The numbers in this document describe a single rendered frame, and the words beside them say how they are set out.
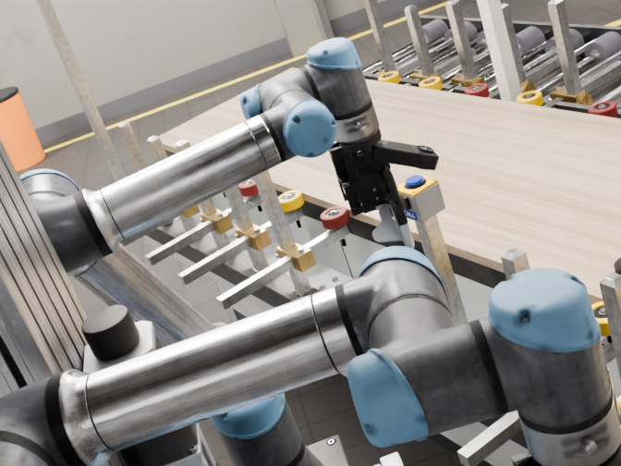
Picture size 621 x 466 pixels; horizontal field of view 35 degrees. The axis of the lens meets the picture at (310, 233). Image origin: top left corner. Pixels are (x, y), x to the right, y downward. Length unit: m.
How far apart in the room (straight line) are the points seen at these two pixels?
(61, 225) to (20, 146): 6.31
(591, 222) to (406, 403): 1.71
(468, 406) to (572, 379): 0.08
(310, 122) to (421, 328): 0.61
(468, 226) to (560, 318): 1.81
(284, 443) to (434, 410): 0.80
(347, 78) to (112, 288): 0.47
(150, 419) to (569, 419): 0.36
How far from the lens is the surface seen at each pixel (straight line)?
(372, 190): 1.58
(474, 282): 2.50
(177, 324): 1.57
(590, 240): 2.35
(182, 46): 8.02
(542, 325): 0.73
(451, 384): 0.75
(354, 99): 1.52
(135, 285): 1.53
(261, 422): 1.50
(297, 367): 0.87
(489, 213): 2.58
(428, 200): 2.05
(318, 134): 1.35
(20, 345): 1.06
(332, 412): 3.60
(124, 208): 1.35
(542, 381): 0.76
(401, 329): 0.79
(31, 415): 0.93
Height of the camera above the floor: 2.07
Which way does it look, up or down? 25 degrees down
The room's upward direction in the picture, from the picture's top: 20 degrees counter-clockwise
